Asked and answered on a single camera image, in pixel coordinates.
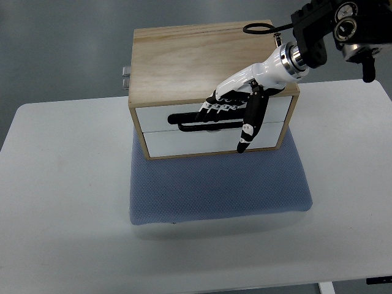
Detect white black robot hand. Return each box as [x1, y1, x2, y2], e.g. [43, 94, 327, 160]
[196, 42, 309, 153]

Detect white drawer black handle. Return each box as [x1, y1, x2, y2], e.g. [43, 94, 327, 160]
[135, 96, 292, 133]

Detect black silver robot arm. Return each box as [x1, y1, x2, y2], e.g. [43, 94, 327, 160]
[243, 1, 391, 83]

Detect wooden drawer cabinet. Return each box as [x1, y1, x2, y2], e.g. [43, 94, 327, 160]
[129, 22, 300, 160]

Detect white lower drawer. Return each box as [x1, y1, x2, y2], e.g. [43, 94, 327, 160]
[144, 122, 284, 157]

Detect silver metal clamp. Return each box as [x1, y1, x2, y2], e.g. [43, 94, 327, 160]
[122, 66, 131, 90]

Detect blue mesh mat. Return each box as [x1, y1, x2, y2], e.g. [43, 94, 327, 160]
[129, 132, 313, 225]

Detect white table leg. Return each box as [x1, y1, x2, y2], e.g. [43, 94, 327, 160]
[318, 282, 336, 294]

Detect black table control panel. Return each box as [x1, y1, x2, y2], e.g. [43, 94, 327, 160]
[366, 276, 392, 285]

